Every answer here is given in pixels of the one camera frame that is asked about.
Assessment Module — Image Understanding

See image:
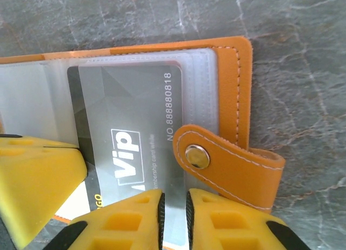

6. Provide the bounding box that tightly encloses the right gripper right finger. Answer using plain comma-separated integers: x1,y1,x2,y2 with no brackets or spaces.
185,188,311,250

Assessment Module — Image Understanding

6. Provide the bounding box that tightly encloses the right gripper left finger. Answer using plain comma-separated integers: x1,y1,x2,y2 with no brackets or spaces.
43,189,165,250

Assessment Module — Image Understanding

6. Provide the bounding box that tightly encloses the black VIP membership card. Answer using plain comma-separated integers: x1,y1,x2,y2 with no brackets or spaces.
55,62,190,250

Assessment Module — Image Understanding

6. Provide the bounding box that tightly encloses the orange leather card holder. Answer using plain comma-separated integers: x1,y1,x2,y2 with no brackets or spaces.
0,36,287,225

